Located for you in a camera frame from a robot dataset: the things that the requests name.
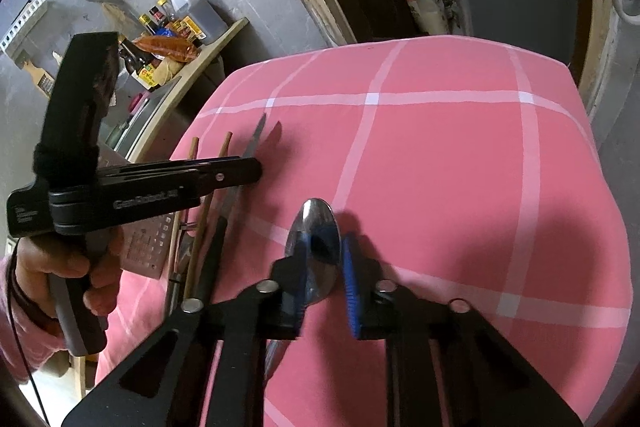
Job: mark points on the grey perforated utensil holder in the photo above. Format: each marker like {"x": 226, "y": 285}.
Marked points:
{"x": 147, "y": 244}

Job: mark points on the large soy sauce jug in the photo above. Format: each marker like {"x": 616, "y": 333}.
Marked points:
{"x": 202, "y": 19}

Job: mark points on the plain wooden chopstick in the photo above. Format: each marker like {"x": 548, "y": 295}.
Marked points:
{"x": 194, "y": 261}

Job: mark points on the beige kitchen counter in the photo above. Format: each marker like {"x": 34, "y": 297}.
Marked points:
{"x": 176, "y": 90}

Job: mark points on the wooden grater board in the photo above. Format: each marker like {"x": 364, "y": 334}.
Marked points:
{"x": 42, "y": 80}

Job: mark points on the white wall basket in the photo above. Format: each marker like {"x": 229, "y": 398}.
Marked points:
{"x": 22, "y": 25}

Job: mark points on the person's left hand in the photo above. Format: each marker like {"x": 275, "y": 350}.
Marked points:
{"x": 40, "y": 256}

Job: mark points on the steel kitchen knife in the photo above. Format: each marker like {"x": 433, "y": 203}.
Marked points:
{"x": 244, "y": 170}

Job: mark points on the large steel serving spoon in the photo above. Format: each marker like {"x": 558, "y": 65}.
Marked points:
{"x": 306, "y": 274}

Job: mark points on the wooden chopstick purple band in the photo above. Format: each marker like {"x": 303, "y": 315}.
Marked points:
{"x": 172, "y": 274}

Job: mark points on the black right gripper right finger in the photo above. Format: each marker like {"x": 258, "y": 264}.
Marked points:
{"x": 446, "y": 365}

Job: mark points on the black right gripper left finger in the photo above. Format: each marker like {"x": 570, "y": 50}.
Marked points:
{"x": 205, "y": 364}

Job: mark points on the pink checked tablecloth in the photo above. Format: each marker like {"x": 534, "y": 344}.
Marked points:
{"x": 466, "y": 166}

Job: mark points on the dark sauce bottle yellow label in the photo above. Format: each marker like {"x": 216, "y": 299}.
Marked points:
{"x": 140, "y": 64}

